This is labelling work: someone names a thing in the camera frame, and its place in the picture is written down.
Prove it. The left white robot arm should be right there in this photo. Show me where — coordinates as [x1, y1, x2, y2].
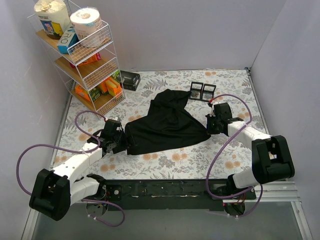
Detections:
[29, 119, 127, 221]

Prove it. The orange snack box middle shelf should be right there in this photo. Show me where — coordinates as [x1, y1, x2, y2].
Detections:
[77, 52, 102, 67]

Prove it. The yellow orange box bottom shelf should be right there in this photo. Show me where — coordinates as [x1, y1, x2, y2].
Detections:
[97, 76, 122, 97]

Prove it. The black t-shirt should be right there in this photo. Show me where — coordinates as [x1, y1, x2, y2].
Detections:
[124, 89, 211, 155]

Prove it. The paper-wrapped jar with label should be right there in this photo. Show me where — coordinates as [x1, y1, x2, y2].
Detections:
[34, 0, 71, 40]

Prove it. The green box bottom shelf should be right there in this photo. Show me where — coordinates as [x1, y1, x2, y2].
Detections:
[89, 87, 101, 102]

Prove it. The left black display case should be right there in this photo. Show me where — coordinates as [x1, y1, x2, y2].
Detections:
[189, 81, 204, 101]

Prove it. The right black display case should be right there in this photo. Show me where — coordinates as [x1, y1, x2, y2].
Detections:
[202, 83, 216, 102]

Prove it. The white wire shelf rack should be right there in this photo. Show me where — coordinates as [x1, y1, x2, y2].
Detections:
[28, 0, 125, 115]

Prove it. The aluminium frame rail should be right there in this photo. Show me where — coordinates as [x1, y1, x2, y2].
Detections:
[22, 181, 312, 240]

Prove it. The blue and white box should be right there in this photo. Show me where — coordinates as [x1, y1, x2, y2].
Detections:
[57, 22, 79, 54]

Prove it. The wrapped toilet paper roll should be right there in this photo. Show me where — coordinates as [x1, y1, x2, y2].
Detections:
[69, 7, 104, 48]

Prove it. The black display case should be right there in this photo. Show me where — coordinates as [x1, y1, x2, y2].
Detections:
[202, 83, 216, 102]
[189, 81, 204, 101]

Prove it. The floral tablecloth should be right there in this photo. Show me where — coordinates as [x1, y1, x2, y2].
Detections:
[54, 69, 266, 180]

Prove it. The black box on table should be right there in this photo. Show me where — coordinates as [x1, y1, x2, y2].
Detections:
[120, 70, 141, 91]

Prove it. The orange box bottom left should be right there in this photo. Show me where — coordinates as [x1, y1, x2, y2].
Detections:
[74, 84, 91, 101]

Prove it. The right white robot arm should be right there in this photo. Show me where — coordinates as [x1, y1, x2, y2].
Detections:
[206, 102, 295, 199]

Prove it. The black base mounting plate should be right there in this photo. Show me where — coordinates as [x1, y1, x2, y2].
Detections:
[77, 178, 258, 212]

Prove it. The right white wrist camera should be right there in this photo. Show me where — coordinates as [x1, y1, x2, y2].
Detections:
[208, 99, 220, 117]

